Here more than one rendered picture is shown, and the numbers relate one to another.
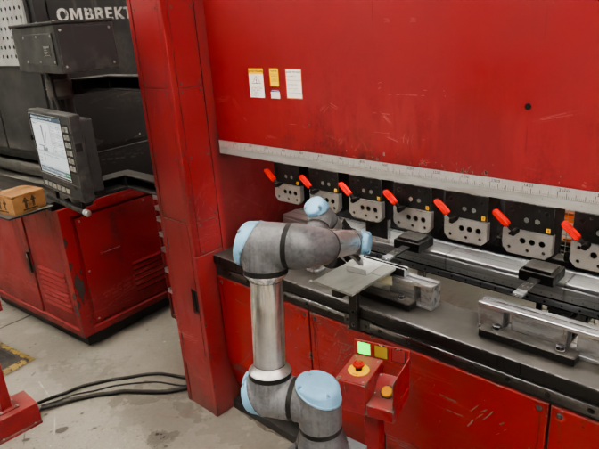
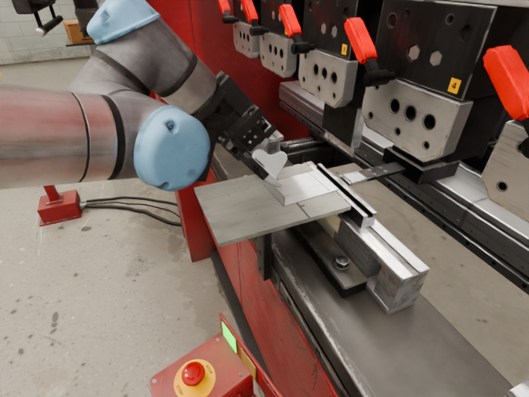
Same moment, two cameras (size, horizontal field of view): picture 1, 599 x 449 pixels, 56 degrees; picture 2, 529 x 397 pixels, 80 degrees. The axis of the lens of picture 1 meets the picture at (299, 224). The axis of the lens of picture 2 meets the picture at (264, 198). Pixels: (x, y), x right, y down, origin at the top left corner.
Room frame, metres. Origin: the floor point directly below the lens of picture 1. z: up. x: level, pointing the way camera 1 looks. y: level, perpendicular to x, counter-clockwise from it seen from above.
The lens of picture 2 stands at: (1.42, -0.38, 1.37)
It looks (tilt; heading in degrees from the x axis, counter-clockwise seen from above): 36 degrees down; 23
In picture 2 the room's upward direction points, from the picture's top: straight up
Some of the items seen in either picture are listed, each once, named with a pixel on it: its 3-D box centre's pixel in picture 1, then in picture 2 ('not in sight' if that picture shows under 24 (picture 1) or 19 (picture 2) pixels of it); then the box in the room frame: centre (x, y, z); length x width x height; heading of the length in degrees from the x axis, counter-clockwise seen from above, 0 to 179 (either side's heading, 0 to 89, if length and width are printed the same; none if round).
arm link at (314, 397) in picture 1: (316, 401); not in sight; (1.25, -0.01, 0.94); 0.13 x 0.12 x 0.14; 69
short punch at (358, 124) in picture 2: (378, 229); (341, 124); (2.00, -0.29, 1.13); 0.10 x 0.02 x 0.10; 46
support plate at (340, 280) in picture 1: (355, 275); (269, 198); (1.89, -0.19, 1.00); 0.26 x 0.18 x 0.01; 136
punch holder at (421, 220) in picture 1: (418, 204); (434, 76); (1.88, -0.42, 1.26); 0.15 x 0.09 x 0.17; 46
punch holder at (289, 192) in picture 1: (293, 181); (256, 19); (2.30, 0.01, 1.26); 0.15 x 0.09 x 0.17; 46
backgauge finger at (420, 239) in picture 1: (403, 246); (393, 165); (2.10, -0.41, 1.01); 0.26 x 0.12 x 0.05; 136
